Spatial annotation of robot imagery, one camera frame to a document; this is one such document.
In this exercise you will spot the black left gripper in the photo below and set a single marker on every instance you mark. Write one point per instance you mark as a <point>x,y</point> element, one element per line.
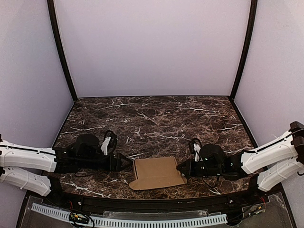
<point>113,163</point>

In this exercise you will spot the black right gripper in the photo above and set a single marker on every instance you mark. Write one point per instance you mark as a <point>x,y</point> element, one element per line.
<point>191,169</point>

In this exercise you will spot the brown cardboard box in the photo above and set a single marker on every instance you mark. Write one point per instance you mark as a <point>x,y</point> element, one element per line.
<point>156,173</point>

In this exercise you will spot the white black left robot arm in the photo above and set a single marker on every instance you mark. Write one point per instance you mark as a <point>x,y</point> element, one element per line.
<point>87,152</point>

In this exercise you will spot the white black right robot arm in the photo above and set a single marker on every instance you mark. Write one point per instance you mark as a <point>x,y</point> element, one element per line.
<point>285,155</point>

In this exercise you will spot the small green circuit board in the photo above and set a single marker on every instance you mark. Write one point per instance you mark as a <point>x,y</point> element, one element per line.
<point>78,218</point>

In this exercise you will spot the right small circuit board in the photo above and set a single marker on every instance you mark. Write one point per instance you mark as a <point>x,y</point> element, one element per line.
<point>254,210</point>

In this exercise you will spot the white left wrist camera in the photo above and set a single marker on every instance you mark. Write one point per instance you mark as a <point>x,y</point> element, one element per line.
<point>104,146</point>

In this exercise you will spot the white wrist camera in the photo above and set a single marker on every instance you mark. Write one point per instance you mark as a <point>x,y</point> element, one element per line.
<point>197,156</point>
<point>104,146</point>

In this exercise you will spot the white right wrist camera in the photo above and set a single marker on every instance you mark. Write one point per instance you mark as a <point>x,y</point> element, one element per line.
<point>197,156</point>

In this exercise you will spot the white slotted cable duct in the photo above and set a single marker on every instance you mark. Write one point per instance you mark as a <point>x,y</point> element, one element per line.
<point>116,221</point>

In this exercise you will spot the black front table rail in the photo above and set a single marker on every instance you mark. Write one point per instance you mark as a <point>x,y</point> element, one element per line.
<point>227,203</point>

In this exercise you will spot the black left frame post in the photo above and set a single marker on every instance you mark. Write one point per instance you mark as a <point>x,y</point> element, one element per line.
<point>60,48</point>

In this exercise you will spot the black frame post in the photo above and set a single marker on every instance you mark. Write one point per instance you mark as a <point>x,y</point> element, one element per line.
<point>60,48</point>
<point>245,49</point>

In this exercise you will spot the black right frame post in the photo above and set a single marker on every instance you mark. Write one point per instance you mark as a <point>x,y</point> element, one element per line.
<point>245,49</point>

